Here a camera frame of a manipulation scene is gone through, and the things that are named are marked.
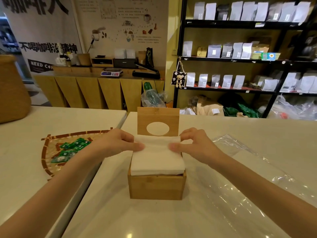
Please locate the white digital scale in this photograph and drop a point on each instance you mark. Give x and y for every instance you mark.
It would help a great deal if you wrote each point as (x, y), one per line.
(112, 72)

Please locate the person's right thumb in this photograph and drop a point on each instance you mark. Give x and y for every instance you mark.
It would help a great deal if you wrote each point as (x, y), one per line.
(179, 147)

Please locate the cluster of small bottles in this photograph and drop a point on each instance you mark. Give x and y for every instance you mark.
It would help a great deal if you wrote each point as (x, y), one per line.
(65, 59)

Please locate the brown woven basket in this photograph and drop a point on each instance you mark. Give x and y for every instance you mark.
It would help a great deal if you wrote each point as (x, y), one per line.
(12, 91)

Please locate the person's right hand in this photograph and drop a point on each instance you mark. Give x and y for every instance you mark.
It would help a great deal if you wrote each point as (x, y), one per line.
(198, 147)

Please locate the hanging teddy bear ornament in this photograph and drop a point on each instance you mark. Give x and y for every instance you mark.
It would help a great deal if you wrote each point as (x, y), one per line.
(178, 79)

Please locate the person's left forearm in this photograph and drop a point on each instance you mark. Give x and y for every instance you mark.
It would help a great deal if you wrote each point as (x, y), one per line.
(52, 193)

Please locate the black metal shelf unit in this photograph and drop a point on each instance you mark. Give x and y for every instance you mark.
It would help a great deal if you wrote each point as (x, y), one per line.
(182, 32)

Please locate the bamboo napkin box with lid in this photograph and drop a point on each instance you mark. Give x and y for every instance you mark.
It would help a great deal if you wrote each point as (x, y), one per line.
(157, 187)

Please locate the heap of clear plastic bags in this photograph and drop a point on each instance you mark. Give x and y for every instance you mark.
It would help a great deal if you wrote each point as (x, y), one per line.
(294, 110)

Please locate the black coffee bag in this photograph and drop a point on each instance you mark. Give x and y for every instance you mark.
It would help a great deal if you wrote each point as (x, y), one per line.
(149, 56)

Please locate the black heat sealer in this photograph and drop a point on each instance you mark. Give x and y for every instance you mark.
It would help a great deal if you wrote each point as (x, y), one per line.
(146, 73)

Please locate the small wooden organizer box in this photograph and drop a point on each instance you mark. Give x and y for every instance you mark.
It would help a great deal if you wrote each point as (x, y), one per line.
(102, 62)

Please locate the person's left hand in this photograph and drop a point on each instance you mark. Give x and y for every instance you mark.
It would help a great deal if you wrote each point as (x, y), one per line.
(116, 143)

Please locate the crumpled brown paper bag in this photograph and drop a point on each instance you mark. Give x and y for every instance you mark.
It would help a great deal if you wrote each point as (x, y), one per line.
(208, 106)

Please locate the clear bag with green contents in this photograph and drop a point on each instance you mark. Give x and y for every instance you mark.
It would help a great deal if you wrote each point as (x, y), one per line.
(152, 97)

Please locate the row of white coffee bags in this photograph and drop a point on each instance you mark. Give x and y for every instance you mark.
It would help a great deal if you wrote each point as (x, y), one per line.
(247, 11)

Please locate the wooden counter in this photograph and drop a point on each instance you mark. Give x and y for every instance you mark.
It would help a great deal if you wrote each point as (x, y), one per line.
(86, 91)

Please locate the white plastic bag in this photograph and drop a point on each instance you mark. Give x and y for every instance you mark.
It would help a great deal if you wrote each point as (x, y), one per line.
(187, 111)

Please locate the green plastic bag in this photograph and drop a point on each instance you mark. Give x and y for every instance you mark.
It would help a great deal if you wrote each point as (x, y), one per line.
(240, 109)

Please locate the person's right forearm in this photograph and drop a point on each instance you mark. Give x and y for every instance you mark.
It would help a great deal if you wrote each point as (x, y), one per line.
(267, 195)

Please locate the green box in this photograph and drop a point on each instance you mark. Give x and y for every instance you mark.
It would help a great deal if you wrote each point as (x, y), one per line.
(270, 56)

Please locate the stack of white napkins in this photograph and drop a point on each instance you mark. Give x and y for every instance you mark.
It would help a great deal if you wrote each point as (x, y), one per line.
(157, 158)

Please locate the white banner with black lettering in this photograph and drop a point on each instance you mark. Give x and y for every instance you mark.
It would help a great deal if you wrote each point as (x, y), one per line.
(47, 34)

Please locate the illustrated coffee wall poster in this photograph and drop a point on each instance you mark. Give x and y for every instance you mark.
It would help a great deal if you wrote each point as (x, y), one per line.
(123, 22)

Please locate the row of small silver bags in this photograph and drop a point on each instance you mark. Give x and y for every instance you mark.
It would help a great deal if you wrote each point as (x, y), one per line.
(215, 81)

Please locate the group of large white bags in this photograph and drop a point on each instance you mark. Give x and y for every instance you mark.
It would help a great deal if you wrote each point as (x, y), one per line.
(292, 83)

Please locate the dark drawer box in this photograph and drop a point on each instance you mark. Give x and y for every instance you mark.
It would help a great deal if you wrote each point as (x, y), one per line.
(125, 63)

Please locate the clear plastic wrapper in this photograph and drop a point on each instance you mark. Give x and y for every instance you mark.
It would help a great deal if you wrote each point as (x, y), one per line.
(247, 195)

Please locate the person's left thumb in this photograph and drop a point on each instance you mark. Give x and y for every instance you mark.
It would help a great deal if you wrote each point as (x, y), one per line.
(133, 146)

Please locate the row of grey coffee bags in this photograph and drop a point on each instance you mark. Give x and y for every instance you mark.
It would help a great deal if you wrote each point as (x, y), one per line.
(230, 50)

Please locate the pile of green packets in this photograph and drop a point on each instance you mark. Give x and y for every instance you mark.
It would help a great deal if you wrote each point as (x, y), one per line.
(71, 147)

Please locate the white card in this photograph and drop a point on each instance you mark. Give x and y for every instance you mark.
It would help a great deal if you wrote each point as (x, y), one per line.
(130, 53)
(119, 53)

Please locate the woven bamboo tray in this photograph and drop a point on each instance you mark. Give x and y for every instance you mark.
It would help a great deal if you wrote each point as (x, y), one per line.
(49, 151)

